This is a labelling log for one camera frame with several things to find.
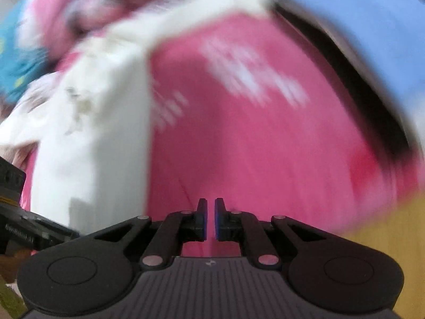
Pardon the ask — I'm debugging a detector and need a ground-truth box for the white fleece deer sweater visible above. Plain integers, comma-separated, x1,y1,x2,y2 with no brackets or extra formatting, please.
1,0,268,234

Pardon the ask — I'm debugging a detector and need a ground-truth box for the pink floral bed sheet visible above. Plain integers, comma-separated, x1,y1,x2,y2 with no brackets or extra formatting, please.
19,9,423,257

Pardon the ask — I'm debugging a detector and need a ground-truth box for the light blue garment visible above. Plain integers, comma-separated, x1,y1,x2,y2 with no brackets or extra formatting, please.
277,0,424,148

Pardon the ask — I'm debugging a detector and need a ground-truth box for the pink and blue quilt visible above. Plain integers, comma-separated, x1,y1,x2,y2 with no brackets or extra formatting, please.
0,0,267,104

